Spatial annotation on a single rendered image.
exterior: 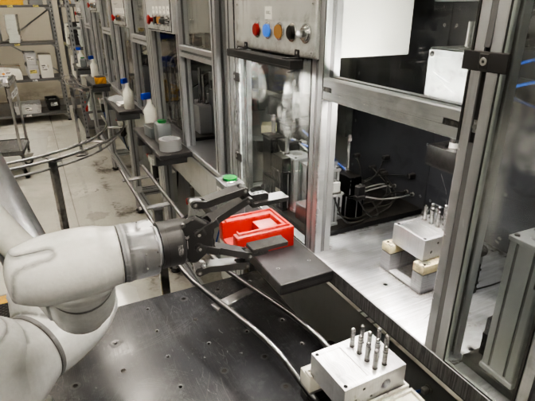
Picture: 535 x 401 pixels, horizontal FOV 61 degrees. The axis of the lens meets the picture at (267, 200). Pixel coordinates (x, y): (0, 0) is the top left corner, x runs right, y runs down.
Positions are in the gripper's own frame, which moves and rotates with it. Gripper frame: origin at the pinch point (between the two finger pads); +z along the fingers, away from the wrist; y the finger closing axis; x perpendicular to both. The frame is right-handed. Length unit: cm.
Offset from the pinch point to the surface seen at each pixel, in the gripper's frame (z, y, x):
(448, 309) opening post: 21.4, -11.1, -22.3
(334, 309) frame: 38, -51, 31
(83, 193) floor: -12, -112, 330
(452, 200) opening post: 21.4, 7.3, -19.4
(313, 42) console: 20.4, 28.0, 21.1
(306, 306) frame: 38, -61, 47
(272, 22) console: 20, 31, 40
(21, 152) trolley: -55, -86, 391
